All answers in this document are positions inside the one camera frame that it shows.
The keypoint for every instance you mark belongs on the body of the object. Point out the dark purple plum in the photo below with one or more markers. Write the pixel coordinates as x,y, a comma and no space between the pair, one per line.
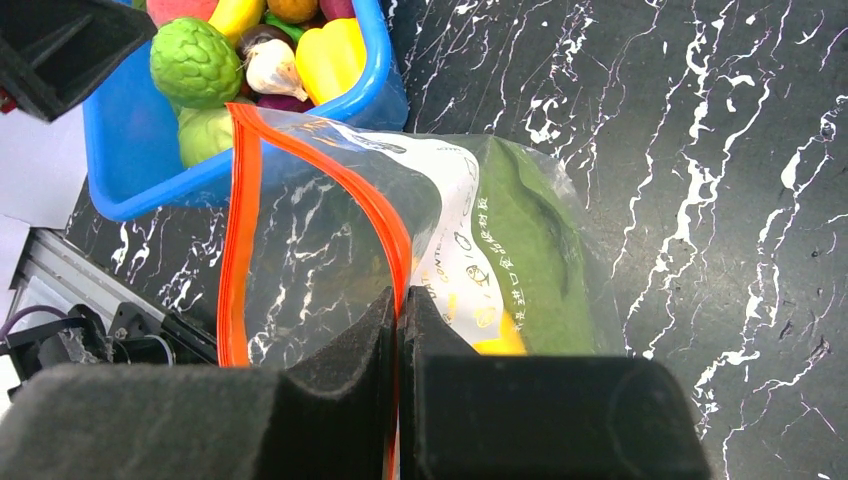
260,34

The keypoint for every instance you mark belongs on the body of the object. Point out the green custard apple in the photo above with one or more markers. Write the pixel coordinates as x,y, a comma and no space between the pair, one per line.
193,65

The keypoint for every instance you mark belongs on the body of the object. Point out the blue plastic basket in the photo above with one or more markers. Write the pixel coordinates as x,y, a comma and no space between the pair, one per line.
131,130

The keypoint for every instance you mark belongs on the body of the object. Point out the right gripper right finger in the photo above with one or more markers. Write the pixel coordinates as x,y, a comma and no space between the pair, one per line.
464,415

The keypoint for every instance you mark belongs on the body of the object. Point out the yellow bell pepper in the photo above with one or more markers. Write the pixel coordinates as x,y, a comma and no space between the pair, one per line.
330,60

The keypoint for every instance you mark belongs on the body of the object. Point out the clear zip top bag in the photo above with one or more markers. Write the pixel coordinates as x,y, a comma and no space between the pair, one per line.
324,217

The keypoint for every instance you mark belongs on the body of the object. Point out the pale green cabbage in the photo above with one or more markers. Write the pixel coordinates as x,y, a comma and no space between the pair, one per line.
203,134

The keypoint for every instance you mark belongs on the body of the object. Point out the white garlic bulb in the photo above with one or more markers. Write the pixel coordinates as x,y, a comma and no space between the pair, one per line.
271,69

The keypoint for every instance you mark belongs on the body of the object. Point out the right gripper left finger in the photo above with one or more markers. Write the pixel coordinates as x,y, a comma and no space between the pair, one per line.
327,417

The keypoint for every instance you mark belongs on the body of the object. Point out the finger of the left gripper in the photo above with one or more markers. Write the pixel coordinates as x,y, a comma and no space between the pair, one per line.
54,54

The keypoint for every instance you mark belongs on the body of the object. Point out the yellow banana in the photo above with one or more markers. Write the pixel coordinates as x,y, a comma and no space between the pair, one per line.
503,341

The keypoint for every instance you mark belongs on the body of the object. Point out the green leaf vegetable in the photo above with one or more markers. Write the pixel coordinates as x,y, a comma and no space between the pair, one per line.
551,282

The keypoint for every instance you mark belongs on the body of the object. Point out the purple red onion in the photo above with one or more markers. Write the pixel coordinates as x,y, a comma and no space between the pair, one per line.
285,103

